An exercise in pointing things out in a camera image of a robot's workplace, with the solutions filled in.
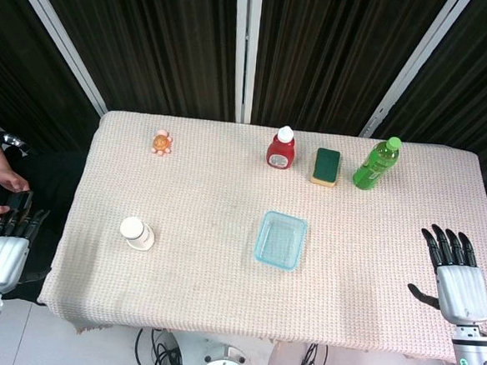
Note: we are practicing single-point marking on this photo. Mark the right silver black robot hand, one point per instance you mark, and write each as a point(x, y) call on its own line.
point(461, 289)

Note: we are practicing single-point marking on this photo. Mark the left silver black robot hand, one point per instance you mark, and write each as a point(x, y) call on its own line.
point(0, 259)

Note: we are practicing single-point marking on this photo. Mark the clear plastic container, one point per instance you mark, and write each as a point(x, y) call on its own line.
point(281, 239)

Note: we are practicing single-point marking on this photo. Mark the black smartphone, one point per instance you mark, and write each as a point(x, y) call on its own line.
point(20, 201)

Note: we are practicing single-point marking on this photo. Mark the shiny metal chair part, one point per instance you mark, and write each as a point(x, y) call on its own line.
point(14, 140)

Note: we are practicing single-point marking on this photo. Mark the white plastic jar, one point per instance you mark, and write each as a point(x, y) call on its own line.
point(136, 233)

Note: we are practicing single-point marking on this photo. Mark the green drink bottle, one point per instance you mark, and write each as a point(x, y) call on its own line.
point(374, 166)

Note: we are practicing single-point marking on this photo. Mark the green yellow sponge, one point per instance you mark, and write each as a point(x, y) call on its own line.
point(326, 165)

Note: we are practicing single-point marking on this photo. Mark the black pleated curtain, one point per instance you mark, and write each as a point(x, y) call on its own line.
point(480, 90)
point(332, 55)
point(13, 74)
point(153, 42)

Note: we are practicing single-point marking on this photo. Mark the orange turtle toy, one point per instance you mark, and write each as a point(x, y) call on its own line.
point(162, 142)

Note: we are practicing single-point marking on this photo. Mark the red sauce bottle white cap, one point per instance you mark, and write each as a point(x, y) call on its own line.
point(280, 153)

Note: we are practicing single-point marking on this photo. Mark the pink waffle tablecloth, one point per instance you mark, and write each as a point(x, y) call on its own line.
point(226, 189)

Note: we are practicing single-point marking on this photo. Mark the white robot torso base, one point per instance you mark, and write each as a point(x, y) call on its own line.
point(224, 363)

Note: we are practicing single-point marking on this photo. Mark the aluminium frame post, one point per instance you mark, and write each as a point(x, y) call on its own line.
point(414, 65)
point(245, 49)
point(57, 36)

